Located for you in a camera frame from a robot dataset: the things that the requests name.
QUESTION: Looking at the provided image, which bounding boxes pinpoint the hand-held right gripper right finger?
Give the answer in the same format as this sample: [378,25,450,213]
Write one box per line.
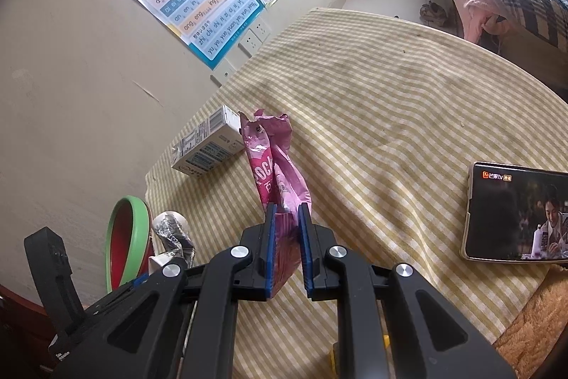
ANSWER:
[297,202,507,379]

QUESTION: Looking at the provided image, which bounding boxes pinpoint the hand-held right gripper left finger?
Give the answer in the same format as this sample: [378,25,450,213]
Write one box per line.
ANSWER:
[53,202,279,379]

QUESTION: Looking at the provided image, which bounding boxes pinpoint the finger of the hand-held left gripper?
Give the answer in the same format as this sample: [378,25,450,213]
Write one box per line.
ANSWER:
[86,275,149,314]
[23,227,86,334]

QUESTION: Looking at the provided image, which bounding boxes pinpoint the green rimmed red bowl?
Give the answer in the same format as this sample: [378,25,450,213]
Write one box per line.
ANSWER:
[105,195,154,293]

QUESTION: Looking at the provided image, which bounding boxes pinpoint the pink snack wrapper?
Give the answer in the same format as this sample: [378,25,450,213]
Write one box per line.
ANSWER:
[240,109,312,301]

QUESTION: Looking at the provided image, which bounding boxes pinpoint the dark red wooden furniture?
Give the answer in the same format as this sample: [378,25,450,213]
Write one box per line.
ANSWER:
[0,283,50,379]

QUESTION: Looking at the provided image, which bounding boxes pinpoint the crumpled silver wrapper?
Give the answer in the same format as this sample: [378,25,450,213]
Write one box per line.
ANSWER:
[148,210,196,271]

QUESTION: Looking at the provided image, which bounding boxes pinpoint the white milk carton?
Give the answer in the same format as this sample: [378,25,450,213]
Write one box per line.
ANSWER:
[171,104,246,178]

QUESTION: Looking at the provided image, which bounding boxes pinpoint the smartphone with lit screen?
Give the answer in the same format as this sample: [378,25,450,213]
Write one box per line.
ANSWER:
[460,161,568,262]

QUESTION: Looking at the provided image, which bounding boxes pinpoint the orange plush cushion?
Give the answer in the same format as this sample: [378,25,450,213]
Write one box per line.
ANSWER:
[492,264,568,379]

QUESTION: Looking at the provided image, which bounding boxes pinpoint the brown shoes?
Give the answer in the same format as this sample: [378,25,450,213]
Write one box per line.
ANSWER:
[419,1,447,27]

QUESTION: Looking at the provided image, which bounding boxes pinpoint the white wall socket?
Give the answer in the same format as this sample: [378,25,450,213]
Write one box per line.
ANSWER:
[251,17,272,40]
[238,28,263,56]
[210,56,243,87]

